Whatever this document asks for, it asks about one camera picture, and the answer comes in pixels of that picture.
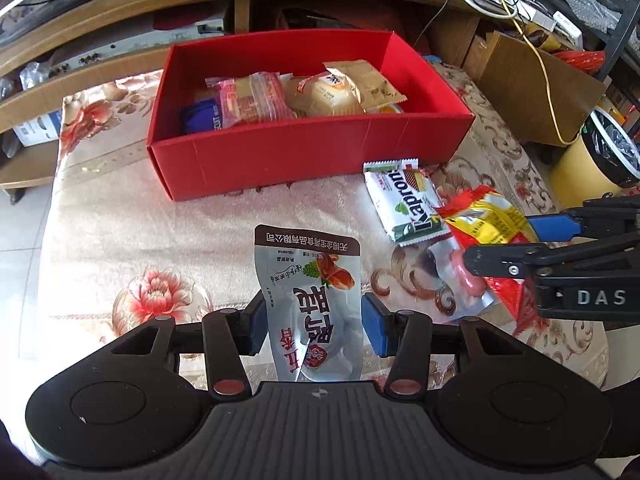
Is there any white power strip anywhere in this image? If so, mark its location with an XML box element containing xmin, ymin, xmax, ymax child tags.
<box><xmin>515</xmin><ymin>0</ymin><xmax>583</xmax><ymax>43</ymax></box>

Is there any brown cardboard carton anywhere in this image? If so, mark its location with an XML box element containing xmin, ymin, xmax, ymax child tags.
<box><xmin>462</xmin><ymin>30</ymin><xmax>608</xmax><ymax>147</ymax></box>

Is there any grey drumstick snack packet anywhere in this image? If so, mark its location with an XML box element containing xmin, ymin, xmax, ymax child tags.
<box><xmin>254</xmin><ymin>224</ymin><xmax>363</xmax><ymax>383</ymax></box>

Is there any brown snack packet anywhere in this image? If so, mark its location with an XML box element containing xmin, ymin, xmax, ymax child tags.
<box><xmin>322</xmin><ymin>59</ymin><xmax>407</xmax><ymax>113</ymax></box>

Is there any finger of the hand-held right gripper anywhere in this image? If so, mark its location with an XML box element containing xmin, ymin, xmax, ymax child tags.
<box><xmin>461</xmin><ymin>234</ymin><xmax>640</xmax><ymax>278</ymax></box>
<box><xmin>527</xmin><ymin>195</ymin><xmax>640</xmax><ymax>242</ymax></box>

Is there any silver media player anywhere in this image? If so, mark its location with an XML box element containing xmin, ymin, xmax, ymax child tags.
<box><xmin>30</xmin><ymin>20</ymin><xmax>226</xmax><ymax>73</ymax></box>

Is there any red yellow snack packet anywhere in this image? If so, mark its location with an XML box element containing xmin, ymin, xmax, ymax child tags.
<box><xmin>432</xmin><ymin>185</ymin><xmax>548</xmax><ymax>336</ymax></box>

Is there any floral beige blanket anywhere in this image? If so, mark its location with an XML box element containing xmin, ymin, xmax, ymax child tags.
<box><xmin>42</xmin><ymin>62</ymin><xmax>608</xmax><ymax>396</ymax></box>

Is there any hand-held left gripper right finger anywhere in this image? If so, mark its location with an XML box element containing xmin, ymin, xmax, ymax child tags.
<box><xmin>362</xmin><ymin>292</ymin><xmax>518</xmax><ymax>401</ymax></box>

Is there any white blue carton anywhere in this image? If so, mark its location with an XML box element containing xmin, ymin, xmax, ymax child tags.
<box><xmin>12</xmin><ymin>112</ymin><xmax>63</xmax><ymax>148</ymax></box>

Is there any pink clear bread packet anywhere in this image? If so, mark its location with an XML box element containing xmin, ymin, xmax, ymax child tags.
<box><xmin>205</xmin><ymin>72</ymin><xmax>296</xmax><ymax>128</ymax></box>

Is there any black cable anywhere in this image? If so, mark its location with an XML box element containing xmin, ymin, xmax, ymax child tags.
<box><xmin>415</xmin><ymin>0</ymin><xmax>453</xmax><ymax>56</ymax></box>

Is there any white green wafer packet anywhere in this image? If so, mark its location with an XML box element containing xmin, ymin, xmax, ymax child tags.
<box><xmin>363</xmin><ymin>158</ymin><xmax>451</xmax><ymax>247</ymax></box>

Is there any orange plastic bag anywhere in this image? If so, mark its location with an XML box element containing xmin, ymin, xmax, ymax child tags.
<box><xmin>555</xmin><ymin>50</ymin><xmax>606</xmax><ymax>74</ymax></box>

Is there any beige bread packet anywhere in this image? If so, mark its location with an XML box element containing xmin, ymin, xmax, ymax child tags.
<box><xmin>282</xmin><ymin>72</ymin><xmax>363</xmax><ymax>118</ymax></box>

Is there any yellow bucket with black bag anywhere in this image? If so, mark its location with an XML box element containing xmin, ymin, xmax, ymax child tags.
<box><xmin>549</xmin><ymin>105</ymin><xmax>640</xmax><ymax>206</ymax></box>

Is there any blue snack packet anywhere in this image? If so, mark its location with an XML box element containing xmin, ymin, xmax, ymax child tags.
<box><xmin>180</xmin><ymin>100</ymin><xmax>223</xmax><ymax>136</ymax></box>

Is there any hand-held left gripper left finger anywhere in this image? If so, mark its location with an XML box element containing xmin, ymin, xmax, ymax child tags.
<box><xmin>107</xmin><ymin>292</ymin><xmax>268</xmax><ymax>402</ymax></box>

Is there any black metal shelf rack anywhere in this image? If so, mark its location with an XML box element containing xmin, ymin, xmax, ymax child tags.
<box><xmin>542</xmin><ymin>0</ymin><xmax>640</xmax><ymax>83</ymax></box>

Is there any clear sausage packet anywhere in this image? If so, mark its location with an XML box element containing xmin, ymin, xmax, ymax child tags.
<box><xmin>427</xmin><ymin>237</ymin><xmax>496</xmax><ymax>323</ymax></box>

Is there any red cardboard box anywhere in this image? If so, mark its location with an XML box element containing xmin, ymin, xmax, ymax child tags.
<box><xmin>146</xmin><ymin>30</ymin><xmax>476</xmax><ymax>202</ymax></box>

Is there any yellow cable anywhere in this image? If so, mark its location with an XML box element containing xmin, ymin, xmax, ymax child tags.
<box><xmin>430</xmin><ymin>0</ymin><xmax>581</xmax><ymax>146</ymax></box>

